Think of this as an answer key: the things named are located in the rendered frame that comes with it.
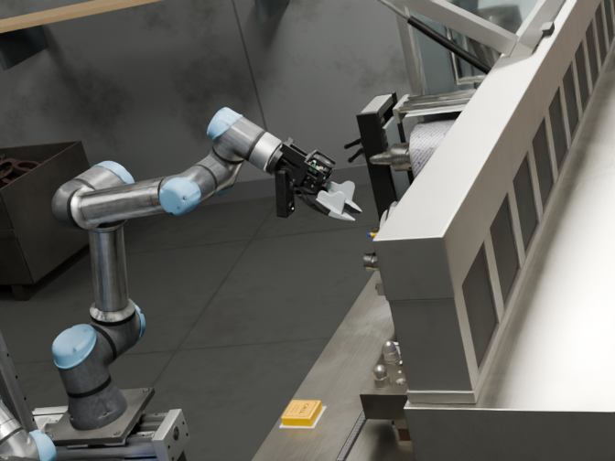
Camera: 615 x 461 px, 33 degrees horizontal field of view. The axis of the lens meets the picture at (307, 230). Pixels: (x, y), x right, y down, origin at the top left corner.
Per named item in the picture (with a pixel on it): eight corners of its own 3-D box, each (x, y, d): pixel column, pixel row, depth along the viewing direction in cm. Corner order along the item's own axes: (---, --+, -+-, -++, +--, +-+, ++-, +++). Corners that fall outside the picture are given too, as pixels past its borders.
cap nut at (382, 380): (377, 379, 208) (372, 360, 206) (393, 380, 206) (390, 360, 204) (372, 390, 205) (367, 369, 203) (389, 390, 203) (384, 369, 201)
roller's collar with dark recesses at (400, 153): (401, 165, 240) (395, 139, 237) (426, 163, 237) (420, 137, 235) (393, 176, 234) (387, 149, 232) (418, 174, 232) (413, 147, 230)
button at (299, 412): (295, 408, 230) (292, 399, 229) (323, 409, 227) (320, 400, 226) (283, 426, 224) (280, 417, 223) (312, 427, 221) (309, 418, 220)
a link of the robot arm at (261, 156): (244, 167, 217) (259, 153, 223) (262, 178, 216) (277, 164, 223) (258, 139, 212) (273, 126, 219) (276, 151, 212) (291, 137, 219)
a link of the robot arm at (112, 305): (79, 358, 270) (59, 174, 242) (115, 329, 281) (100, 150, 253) (115, 373, 265) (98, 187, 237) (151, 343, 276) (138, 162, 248)
